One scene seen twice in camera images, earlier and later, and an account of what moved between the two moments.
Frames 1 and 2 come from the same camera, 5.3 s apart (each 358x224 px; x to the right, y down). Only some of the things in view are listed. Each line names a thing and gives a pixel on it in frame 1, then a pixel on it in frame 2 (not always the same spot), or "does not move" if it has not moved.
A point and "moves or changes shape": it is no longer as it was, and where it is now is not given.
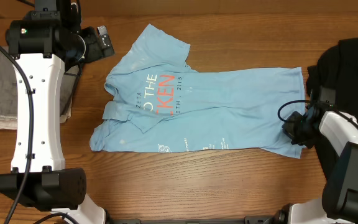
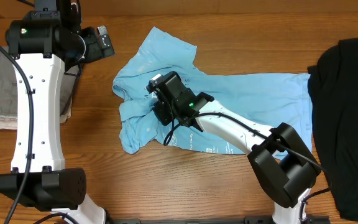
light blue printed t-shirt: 158,102 moves or changes shape
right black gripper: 288,129 -> 160,110
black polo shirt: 351,66 does not move
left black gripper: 96,51 does not move
